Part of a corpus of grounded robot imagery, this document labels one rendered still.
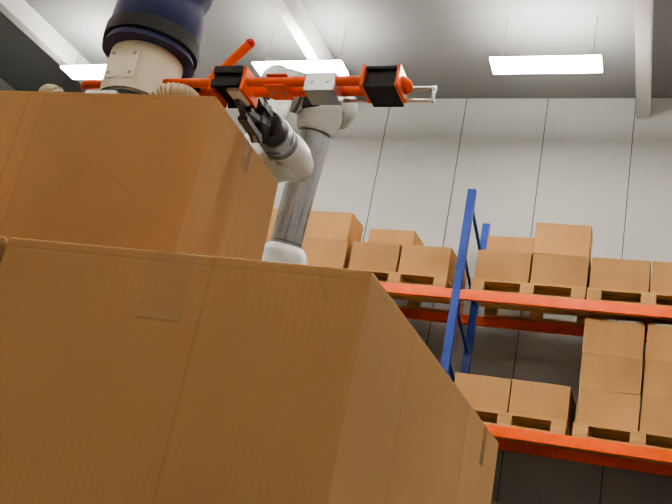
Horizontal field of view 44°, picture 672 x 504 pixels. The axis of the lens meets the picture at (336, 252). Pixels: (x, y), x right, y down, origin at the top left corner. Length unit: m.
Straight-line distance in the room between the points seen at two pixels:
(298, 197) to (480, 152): 8.79
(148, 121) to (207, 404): 1.03
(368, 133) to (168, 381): 11.13
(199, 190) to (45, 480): 0.90
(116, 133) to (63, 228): 0.22
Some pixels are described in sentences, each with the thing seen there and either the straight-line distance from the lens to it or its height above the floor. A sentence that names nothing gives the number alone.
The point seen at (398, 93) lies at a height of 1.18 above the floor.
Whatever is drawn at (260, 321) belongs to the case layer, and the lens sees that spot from 0.74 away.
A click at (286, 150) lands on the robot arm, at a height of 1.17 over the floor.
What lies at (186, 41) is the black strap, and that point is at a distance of 1.99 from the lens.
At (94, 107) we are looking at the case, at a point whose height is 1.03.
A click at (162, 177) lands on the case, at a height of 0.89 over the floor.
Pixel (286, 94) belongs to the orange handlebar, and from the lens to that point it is 1.83.
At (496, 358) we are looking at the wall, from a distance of 10.22.
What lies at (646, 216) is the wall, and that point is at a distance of 10.68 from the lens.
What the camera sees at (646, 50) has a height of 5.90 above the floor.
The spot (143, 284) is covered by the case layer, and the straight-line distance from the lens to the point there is 0.81.
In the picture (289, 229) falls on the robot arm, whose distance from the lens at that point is 2.55.
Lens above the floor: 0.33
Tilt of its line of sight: 18 degrees up
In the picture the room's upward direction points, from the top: 12 degrees clockwise
